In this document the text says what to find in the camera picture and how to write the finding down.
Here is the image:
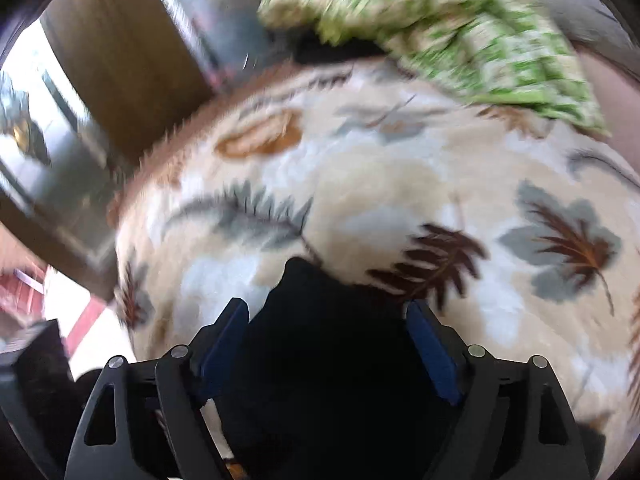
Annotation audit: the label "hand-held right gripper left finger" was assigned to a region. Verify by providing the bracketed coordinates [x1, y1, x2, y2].
[64, 297, 250, 480]

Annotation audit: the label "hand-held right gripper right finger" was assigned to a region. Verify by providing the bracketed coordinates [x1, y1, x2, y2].
[406, 300, 592, 480]

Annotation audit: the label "black pants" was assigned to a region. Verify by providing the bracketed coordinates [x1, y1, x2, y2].
[200, 256, 608, 480]

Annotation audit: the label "leaf print fleece blanket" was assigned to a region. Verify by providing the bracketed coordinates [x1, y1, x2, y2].
[107, 55, 640, 480]

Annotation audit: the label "wooden cabinet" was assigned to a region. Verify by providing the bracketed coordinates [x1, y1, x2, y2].
[0, 0, 321, 301]

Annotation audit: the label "green patterned quilt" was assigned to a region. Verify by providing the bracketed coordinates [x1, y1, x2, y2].
[257, 0, 613, 137]

